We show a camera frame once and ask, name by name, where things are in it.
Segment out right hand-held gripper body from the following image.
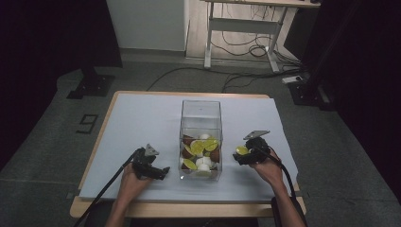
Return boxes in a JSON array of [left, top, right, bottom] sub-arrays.
[[242, 130, 272, 166]]

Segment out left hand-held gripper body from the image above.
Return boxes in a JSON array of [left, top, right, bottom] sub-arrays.
[[131, 143, 160, 180]]

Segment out clear plastic box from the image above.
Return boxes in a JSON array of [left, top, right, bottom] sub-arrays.
[[178, 99, 224, 183]]

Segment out person's right hand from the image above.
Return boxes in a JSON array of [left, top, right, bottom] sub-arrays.
[[252, 150, 285, 188]]

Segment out person's left hand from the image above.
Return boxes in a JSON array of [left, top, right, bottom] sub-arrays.
[[120, 163, 152, 199]]

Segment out white table sheet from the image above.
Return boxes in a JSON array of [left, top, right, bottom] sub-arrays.
[[78, 93, 299, 203]]

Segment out wooden table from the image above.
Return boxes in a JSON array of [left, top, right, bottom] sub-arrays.
[[69, 90, 307, 219]]

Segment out black stand base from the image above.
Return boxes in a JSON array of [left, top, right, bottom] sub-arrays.
[[288, 78, 336, 112], [66, 66, 116, 100]]

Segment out white power strip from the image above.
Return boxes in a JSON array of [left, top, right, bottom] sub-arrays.
[[281, 75, 305, 85]]

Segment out black curtain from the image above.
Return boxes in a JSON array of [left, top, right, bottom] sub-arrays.
[[0, 0, 124, 171], [285, 0, 401, 204]]

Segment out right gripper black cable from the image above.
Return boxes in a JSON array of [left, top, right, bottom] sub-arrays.
[[255, 145, 299, 202]]

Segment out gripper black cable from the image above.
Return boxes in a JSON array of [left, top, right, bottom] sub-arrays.
[[255, 145, 299, 202], [73, 148, 141, 227]]

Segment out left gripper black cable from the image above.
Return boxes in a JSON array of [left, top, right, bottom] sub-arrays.
[[73, 148, 141, 227]]

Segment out black floor cables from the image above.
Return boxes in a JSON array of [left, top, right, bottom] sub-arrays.
[[146, 3, 305, 94]]

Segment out white metal frame desk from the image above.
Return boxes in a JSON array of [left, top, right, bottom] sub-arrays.
[[200, 0, 322, 74]]

